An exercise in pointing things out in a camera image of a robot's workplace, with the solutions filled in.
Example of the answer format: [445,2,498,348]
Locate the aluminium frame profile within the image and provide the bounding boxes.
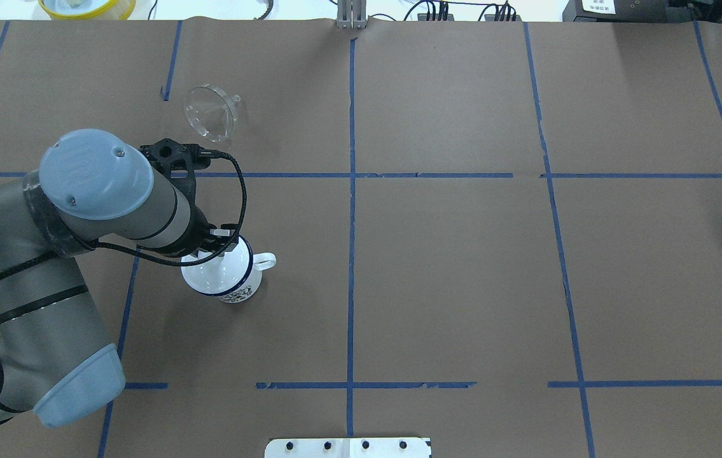
[334,0,368,30]

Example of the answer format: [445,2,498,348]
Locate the yellow white container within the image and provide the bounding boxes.
[37,1,137,20]

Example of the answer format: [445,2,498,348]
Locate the black device with label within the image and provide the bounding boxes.
[561,1,669,24]

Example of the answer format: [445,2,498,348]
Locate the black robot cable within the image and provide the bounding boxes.
[0,148,248,427]

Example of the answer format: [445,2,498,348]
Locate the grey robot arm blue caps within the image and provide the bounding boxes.
[0,128,224,428]

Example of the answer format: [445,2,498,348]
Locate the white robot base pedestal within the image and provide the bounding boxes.
[264,437,433,457]

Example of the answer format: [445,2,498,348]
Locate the white enamel mug blue rim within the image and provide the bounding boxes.
[181,236,277,304]

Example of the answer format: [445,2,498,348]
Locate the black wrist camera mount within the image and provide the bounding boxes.
[137,138,210,204]

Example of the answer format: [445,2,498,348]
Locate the clear glass funnel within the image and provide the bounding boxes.
[184,84,242,142]

